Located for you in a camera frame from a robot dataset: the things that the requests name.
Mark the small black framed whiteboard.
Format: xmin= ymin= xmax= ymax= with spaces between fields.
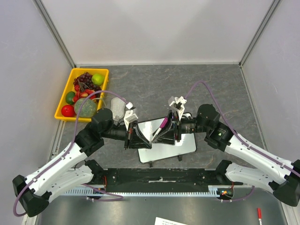
xmin=138 ymin=117 xmax=196 ymax=164

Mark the light green apple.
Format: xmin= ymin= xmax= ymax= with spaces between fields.
xmin=91 ymin=73 xmax=105 ymax=86

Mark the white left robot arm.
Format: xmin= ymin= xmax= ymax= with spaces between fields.
xmin=12 ymin=108 xmax=152 ymax=217

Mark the yellow plastic fruit tray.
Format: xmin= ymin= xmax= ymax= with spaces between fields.
xmin=54 ymin=68 xmax=109 ymax=123

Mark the red apple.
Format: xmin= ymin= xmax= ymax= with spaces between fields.
xmin=61 ymin=105 xmax=75 ymax=117

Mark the dark green lime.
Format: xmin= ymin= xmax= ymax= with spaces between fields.
xmin=65 ymin=91 xmax=75 ymax=105

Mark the white toothed cable duct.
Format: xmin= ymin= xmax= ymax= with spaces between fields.
xmin=62 ymin=186 xmax=220 ymax=197

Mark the grey whiteboard eraser sponge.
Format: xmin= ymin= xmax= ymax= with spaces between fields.
xmin=111 ymin=97 xmax=126 ymax=122

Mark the white marker with magenta cap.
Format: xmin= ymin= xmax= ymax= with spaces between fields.
xmin=153 ymin=117 xmax=168 ymax=138

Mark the red capped marker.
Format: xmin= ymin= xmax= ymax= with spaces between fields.
xmin=257 ymin=208 xmax=263 ymax=225

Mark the aluminium right corner post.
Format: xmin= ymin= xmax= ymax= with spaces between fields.
xmin=239 ymin=0 xmax=281 ymax=69

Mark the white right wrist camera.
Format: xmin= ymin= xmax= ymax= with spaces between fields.
xmin=168 ymin=96 xmax=187 ymax=121

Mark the green netted melon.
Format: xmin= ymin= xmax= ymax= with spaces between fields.
xmin=74 ymin=98 xmax=97 ymax=118

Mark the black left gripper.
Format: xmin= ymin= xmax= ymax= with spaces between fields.
xmin=101 ymin=120 xmax=152 ymax=150

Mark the white paper sheet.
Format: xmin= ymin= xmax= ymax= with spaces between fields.
xmin=154 ymin=217 xmax=186 ymax=225

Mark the aluminium left corner post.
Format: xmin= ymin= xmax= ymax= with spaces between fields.
xmin=33 ymin=0 xmax=77 ymax=68

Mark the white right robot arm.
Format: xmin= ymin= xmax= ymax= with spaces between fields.
xmin=151 ymin=104 xmax=300 ymax=207

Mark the purple grape bunch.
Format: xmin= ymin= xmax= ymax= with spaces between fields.
xmin=73 ymin=72 xmax=101 ymax=92

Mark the red strawberries cluster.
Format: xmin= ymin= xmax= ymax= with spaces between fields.
xmin=72 ymin=85 xmax=95 ymax=103

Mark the aluminium corner post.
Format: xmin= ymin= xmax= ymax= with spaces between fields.
xmin=33 ymin=0 xmax=77 ymax=68
xmin=239 ymin=0 xmax=281 ymax=69

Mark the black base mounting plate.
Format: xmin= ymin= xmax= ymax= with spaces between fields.
xmin=90 ymin=168 xmax=232 ymax=192

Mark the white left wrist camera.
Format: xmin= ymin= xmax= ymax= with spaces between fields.
xmin=123 ymin=102 xmax=138 ymax=130

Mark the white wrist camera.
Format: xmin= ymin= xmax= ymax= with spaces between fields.
xmin=168 ymin=96 xmax=187 ymax=121
xmin=123 ymin=102 xmax=138 ymax=130

